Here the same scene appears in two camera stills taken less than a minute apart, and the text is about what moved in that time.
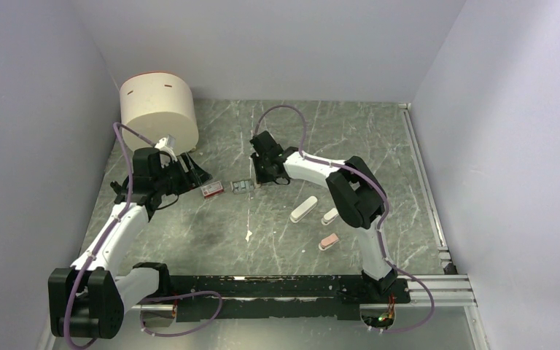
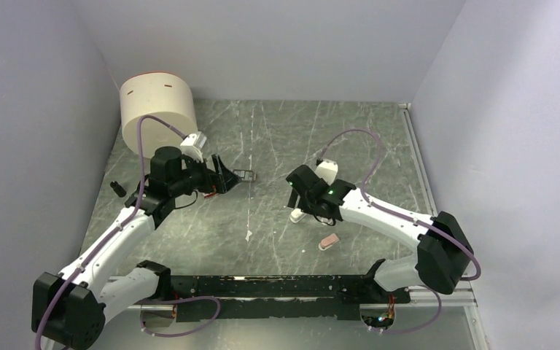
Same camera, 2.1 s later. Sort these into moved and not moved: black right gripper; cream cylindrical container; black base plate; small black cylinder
Moved: black right gripper
Not moved: black base plate; small black cylinder; cream cylindrical container
